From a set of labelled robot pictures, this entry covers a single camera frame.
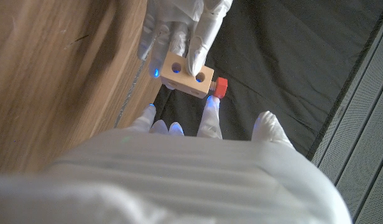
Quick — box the black backdrop curtain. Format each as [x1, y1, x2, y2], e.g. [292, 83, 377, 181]
[152, 0, 383, 156]

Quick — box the wooden block with holes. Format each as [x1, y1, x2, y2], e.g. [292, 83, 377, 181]
[159, 51, 215, 100]

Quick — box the grey tape outline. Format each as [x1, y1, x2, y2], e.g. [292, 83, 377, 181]
[113, 58, 147, 129]

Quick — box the red-headed wooden screw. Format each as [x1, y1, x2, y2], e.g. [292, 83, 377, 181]
[209, 77, 229, 100]

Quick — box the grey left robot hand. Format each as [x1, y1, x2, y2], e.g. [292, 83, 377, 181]
[137, 0, 234, 91]

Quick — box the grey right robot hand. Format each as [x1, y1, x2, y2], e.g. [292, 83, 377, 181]
[0, 95, 353, 224]

